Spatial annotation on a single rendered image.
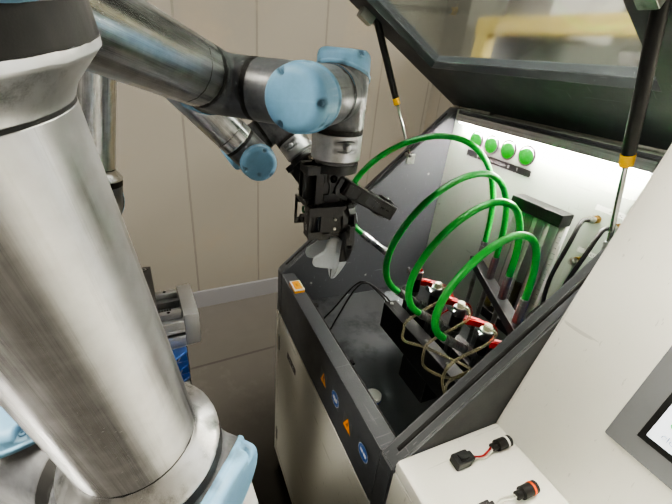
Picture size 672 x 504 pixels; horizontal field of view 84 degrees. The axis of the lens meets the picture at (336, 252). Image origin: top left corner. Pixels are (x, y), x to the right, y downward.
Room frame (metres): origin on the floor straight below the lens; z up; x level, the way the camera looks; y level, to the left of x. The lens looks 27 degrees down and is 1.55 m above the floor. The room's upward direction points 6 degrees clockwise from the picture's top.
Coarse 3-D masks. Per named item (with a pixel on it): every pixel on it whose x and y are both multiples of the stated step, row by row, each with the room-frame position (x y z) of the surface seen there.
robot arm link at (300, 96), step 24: (264, 72) 0.47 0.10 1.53; (288, 72) 0.43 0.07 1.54; (312, 72) 0.43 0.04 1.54; (336, 72) 0.49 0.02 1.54; (264, 96) 0.46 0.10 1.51; (288, 96) 0.43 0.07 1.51; (312, 96) 0.42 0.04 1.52; (336, 96) 0.45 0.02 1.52; (264, 120) 0.48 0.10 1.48; (288, 120) 0.43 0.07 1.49; (312, 120) 0.42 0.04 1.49; (336, 120) 0.48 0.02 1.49
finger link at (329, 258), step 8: (328, 240) 0.56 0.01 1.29; (336, 240) 0.56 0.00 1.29; (328, 248) 0.55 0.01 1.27; (336, 248) 0.56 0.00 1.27; (320, 256) 0.55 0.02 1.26; (328, 256) 0.56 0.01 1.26; (336, 256) 0.56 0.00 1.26; (320, 264) 0.55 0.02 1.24; (328, 264) 0.56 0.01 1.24; (336, 264) 0.56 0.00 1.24; (344, 264) 0.56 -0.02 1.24; (336, 272) 0.57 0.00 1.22
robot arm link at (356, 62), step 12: (324, 48) 0.55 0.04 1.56; (336, 48) 0.54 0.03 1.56; (348, 48) 0.55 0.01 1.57; (324, 60) 0.55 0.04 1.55; (336, 60) 0.54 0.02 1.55; (348, 60) 0.54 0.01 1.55; (360, 60) 0.55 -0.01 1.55; (348, 72) 0.61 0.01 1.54; (360, 72) 0.55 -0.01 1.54; (360, 84) 0.54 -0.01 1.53; (360, 96) 0.54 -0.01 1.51; (360, 108) 0.55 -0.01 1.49; (348, 120) 0.54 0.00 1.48; (360, 120) 0.56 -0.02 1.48; (324, 132) 0.54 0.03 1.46; (336, 132) 0.54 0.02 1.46; (348, 132) 0.54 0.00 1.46; (360, 132) 0.56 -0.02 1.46
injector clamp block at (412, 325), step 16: (384, 304) 0.84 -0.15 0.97; (384, 320) 0.83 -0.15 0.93; (400, 320) 0.77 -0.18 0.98; (416, 320) 0.81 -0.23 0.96; (400, 336) 0.76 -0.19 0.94; (416, 336) 0.71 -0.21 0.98; (432, 336) 0.74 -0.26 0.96; (416, 352) 0.70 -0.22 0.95; (432, 352) 0.66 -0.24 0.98; (400, 368) 0.73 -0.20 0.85; (416, 368) 0.68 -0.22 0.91; (432, 368) 0.64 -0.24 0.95; (464, 368) 0.64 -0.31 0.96; (416, 384) 0.67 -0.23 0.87; (432, 384) 0.63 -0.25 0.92
